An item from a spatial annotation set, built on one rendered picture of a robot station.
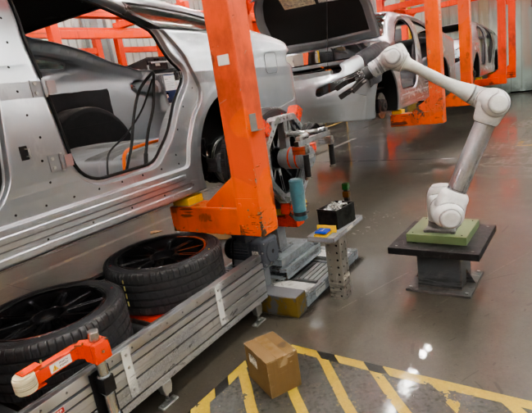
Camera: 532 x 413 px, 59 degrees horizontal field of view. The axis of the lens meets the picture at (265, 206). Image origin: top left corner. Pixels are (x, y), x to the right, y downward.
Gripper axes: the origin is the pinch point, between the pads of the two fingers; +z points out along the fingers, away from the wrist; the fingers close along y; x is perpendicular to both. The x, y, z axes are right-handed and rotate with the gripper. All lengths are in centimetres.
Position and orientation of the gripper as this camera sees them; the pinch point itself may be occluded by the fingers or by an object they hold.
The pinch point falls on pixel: (338, 92)
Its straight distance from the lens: 276.1
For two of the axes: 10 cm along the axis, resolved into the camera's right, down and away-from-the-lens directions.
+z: -8.1, 5.0, 3.0
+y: 0.3, 5.5, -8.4
